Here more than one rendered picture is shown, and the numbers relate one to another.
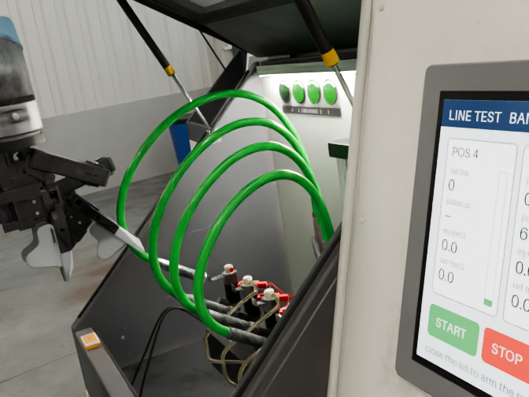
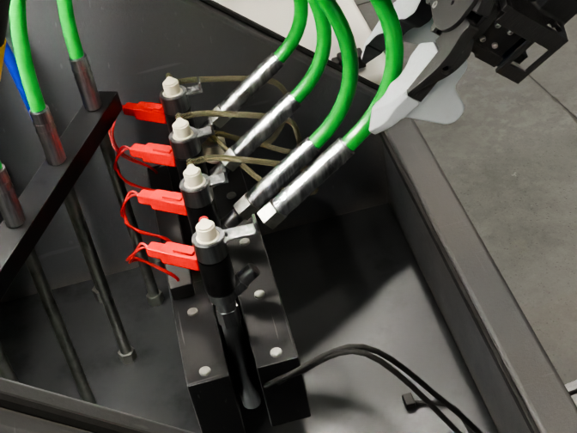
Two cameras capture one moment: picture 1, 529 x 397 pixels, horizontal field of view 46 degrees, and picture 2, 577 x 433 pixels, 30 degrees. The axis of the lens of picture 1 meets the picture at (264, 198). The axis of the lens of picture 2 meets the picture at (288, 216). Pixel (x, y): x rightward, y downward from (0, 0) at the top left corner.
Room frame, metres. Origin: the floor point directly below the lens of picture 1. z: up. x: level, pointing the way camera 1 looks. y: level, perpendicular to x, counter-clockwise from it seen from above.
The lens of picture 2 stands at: (1.70, 0.40, 1.65)
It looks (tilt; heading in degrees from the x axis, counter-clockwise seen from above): 38 degrees down; 201
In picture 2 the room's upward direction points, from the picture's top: 11 degrees counter-clockwise
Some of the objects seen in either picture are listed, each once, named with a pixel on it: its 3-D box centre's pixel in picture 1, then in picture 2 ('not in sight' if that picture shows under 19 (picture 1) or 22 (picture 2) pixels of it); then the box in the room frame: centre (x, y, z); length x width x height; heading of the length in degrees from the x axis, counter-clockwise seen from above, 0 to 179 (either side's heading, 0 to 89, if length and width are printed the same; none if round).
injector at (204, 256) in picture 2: (232, 325); (243, 321); (1.07, 0.09, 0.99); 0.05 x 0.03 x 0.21; 116
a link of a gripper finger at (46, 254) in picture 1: (48, 256); not in sight; (0.82, 0.31, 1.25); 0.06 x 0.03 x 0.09; 120
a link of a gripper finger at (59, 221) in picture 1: (56, 221); not in sight; (0.82, 0.29, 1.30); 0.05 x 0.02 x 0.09; 30
